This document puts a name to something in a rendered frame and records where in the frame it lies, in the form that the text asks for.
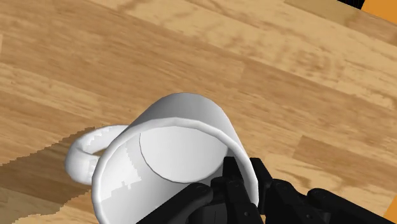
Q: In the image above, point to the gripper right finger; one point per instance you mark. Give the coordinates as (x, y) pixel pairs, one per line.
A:
(294, 201)

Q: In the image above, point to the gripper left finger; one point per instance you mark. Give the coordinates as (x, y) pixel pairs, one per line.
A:
(231, 186)

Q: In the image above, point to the white mug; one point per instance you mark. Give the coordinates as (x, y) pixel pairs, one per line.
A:
(173, 155)

